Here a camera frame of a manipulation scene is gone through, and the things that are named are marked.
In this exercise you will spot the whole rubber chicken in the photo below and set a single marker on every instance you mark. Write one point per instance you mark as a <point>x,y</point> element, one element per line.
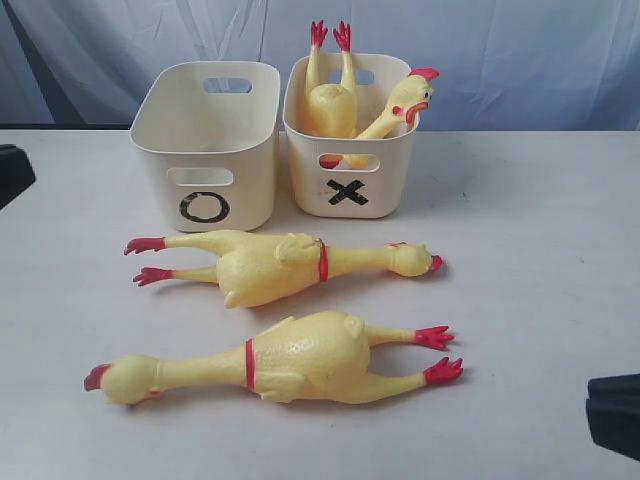
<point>257,269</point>
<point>322,356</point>

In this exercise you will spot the broken chicken head and neck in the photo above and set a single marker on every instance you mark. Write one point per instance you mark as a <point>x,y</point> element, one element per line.
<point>408,97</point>

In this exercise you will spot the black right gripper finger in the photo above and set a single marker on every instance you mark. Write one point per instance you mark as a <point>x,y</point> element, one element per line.
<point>614,424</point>
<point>615,386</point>

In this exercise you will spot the cream bin marked O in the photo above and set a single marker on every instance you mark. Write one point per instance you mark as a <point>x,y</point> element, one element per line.
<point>207,132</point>

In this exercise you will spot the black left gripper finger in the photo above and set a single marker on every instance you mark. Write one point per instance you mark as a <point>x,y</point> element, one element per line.
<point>16,173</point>

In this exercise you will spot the blue-grey backdrop curtain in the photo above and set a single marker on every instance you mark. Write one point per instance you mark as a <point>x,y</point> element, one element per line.
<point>505,65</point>

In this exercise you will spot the whole rubber chicken front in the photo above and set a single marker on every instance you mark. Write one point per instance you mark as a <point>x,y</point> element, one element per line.
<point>322,356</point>

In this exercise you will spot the cream bin marked X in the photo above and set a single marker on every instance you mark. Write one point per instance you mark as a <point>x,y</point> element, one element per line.
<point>373,191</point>

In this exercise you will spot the headless yellow chicken body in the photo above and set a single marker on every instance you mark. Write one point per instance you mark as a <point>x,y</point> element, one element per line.
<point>330,109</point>

